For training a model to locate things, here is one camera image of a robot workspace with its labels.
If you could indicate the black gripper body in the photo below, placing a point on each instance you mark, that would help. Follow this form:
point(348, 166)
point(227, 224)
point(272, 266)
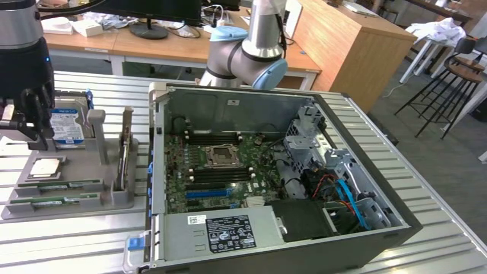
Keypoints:
point(23, 68)

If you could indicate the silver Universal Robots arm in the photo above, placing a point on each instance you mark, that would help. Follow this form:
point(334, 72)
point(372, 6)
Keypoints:
point(243, 54)

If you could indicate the green RAM stick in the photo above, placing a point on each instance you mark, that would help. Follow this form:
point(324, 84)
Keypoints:
point(49, 185)
point(45, 200)

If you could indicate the black RAM slot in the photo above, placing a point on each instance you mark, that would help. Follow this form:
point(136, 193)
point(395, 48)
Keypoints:
point(220, 169)
point(220, 177)
point(212, 136)
point(220, 173)
point(212, 139)
point(212, 132)
point(220, 180)
point(212, 142)

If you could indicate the hard disk with blue label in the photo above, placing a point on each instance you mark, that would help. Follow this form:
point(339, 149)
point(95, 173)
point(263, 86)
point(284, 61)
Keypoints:
point(68, 125)

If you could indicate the white round device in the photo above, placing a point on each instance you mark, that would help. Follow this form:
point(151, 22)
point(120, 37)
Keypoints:
point(56, 26)

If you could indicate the silver CPU chip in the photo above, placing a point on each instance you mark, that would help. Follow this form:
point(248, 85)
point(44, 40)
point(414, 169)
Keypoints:
point(44, 167)

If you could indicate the grey parts rack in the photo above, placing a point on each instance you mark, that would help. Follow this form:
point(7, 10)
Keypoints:
point(95, 154)

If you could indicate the white cardboard box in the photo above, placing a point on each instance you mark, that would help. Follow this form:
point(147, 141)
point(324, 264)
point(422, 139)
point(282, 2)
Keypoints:
point(88, 28)

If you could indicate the round black monitor stand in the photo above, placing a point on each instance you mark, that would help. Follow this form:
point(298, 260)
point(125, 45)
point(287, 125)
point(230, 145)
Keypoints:
point(148, 30)

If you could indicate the green motherboard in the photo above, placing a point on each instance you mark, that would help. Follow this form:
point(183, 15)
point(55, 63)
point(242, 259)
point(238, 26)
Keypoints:
point(179, 160)

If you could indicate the black computer monitor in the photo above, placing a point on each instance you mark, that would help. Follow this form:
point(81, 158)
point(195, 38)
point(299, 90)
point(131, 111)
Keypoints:
point(152, 8)

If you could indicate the metal CPU socket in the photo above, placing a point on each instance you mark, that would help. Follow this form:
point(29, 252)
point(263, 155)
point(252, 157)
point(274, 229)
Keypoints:
point(222, 156)

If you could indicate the black expansion slot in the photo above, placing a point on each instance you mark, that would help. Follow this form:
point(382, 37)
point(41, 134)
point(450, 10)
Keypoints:
point(207, 187)

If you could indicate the long blue expansion slot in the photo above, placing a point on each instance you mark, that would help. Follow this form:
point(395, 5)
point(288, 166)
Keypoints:
point(207, 194)

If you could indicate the blue case latch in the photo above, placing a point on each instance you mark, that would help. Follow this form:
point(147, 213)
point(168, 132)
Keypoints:
point(132, 245)

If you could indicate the white power strip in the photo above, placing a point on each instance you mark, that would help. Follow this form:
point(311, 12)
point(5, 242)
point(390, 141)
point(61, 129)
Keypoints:
point(219, 23)

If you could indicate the grey power supply unit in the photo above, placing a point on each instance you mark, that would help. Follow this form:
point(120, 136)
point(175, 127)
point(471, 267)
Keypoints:
point(183, 237)

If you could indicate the silver chipset heat sink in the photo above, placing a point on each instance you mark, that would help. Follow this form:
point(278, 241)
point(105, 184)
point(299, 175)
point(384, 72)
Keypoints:
point(256, 201)

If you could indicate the perforated metal drive cage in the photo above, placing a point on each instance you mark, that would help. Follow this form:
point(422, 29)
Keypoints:
point(300, 134)

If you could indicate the black fan shroud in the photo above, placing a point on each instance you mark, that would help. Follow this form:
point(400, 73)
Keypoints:
point(300, 221)

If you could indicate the metal disk bay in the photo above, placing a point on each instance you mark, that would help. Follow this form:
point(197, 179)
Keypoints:
point(342, 162)

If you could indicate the large wooden cabinet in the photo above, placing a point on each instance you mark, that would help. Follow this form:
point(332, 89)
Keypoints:
point(342, 48)

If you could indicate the open black PC case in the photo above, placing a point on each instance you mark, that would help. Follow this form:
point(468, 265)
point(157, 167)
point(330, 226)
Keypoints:
point(372, 177)

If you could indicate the white metal stool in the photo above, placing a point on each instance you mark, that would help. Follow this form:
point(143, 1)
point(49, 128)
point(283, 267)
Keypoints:
point(422, 57)

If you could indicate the crumpled white cloth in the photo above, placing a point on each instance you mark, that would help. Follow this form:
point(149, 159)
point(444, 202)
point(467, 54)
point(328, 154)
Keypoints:
point(440, 30)

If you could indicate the dark wooden table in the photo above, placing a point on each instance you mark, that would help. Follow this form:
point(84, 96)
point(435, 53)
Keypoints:
point(438, 8)

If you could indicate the black metal bar stool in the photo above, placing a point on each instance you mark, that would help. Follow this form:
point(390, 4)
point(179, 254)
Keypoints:
point(462, 67)

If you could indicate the graphics card with metal bracket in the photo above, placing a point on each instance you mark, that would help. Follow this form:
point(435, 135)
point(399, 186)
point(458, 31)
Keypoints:
point(124, 148)

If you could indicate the wooden desk with white frame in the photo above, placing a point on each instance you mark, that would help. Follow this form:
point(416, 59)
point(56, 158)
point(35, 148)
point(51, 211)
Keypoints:
point(159, 48)

